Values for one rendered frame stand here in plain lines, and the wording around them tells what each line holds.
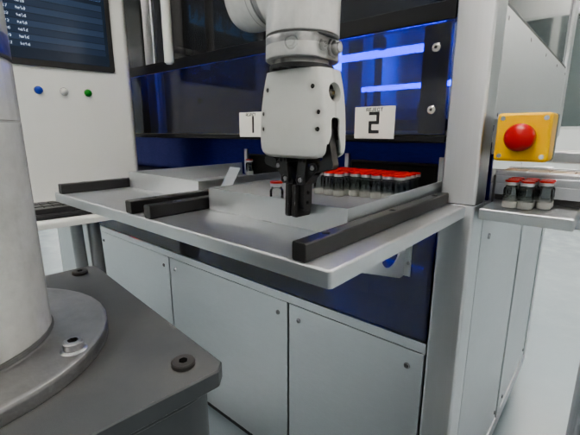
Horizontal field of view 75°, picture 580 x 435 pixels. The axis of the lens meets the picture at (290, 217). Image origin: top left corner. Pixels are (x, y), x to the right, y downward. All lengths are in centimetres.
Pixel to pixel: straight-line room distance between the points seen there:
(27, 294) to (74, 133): 99
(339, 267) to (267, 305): 69
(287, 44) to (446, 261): 48
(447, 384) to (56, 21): 127
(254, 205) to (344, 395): 59
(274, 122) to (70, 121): 87
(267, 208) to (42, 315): 32
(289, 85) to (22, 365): 35
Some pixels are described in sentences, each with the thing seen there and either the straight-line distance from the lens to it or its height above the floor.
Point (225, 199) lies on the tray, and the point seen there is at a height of 90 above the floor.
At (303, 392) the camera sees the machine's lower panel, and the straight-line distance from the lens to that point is 108.
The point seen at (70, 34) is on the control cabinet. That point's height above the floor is 126.
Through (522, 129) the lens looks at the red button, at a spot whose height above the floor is 101.
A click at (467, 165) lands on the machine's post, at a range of 70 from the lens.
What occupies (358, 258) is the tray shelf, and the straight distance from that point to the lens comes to 39.
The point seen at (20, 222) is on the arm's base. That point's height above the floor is 95.
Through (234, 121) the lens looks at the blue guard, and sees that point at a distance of 102.
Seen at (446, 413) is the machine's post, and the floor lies 47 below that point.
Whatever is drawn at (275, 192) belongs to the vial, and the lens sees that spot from 58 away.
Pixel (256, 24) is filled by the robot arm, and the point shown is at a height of 113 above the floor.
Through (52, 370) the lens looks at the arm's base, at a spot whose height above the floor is 87.
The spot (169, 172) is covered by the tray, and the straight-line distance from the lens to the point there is 98.
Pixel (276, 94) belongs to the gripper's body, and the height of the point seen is 105.
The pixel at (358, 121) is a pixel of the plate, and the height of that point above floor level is 102.
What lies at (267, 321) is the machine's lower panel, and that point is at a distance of 107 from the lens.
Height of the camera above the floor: 100
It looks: 13 degrees down
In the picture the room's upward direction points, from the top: straight up
